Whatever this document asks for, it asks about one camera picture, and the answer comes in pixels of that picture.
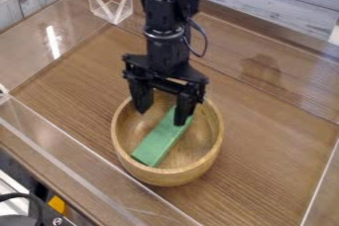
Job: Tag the brown wooden bowl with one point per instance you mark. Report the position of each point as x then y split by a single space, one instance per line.
194 152

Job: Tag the clear acrylic front wall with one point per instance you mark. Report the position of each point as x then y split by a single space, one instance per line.
57 134

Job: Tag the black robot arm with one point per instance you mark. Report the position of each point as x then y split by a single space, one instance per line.
168 16

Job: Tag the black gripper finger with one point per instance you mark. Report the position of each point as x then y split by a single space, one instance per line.
142 95
185 109

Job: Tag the yellow label on base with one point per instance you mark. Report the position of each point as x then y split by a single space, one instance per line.
58 204

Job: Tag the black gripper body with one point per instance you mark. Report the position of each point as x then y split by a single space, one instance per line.
165 65

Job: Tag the clear acrylic corner bracket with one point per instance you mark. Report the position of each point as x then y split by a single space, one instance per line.
114 12

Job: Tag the green rectangular block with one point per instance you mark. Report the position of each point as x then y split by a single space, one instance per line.
160 141

